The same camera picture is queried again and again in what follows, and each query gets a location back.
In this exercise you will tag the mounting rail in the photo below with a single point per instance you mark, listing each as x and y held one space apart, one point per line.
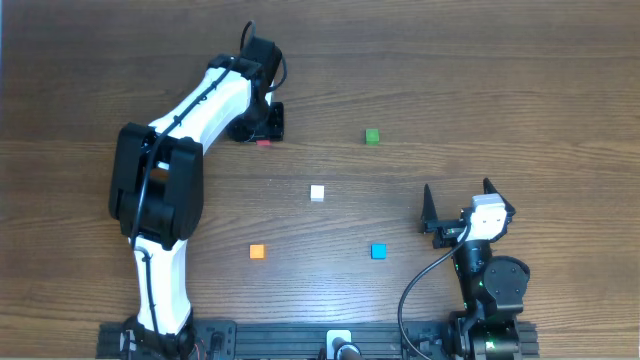
290 340

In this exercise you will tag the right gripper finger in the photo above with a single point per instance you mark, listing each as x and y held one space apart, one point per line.
492 189
428 210

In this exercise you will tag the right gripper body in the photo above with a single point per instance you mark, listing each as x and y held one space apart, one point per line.
445 231

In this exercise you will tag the red cube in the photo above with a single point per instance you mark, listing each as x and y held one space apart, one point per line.
263 143

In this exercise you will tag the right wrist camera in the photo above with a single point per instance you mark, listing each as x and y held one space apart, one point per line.
486 217

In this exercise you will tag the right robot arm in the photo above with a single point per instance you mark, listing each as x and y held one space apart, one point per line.
500 285

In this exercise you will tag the white cube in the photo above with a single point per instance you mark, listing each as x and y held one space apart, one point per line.
317 192

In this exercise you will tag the green cube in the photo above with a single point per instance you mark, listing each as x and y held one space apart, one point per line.
372 136

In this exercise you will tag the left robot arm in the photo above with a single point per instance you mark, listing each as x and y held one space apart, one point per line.
165 280

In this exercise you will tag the orange cube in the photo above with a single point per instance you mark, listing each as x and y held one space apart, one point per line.
257 251

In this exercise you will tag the blue cube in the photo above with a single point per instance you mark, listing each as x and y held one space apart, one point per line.
378 251

